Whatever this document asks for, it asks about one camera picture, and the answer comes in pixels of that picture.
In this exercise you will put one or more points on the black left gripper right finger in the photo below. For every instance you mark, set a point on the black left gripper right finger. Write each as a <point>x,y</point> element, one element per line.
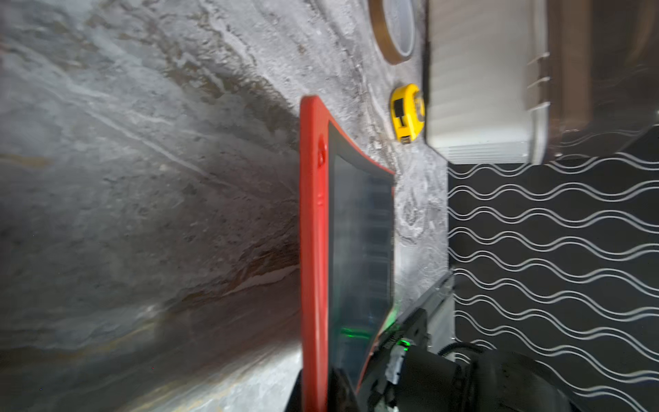
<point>342,397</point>

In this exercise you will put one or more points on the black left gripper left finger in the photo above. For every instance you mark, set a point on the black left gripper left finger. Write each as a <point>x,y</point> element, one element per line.
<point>294,403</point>

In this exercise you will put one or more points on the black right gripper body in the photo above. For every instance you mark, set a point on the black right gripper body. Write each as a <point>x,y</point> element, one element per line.
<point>385,364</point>

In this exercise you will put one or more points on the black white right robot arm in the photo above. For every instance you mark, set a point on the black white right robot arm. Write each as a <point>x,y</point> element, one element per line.
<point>405,375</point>

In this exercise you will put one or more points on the yellow tape measure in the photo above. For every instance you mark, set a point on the yellow tape measure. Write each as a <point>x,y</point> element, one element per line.
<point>407,107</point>

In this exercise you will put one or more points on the white toolbox brown lid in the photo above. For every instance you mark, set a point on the white toolbox brown lid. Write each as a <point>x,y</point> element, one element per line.
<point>535,81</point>

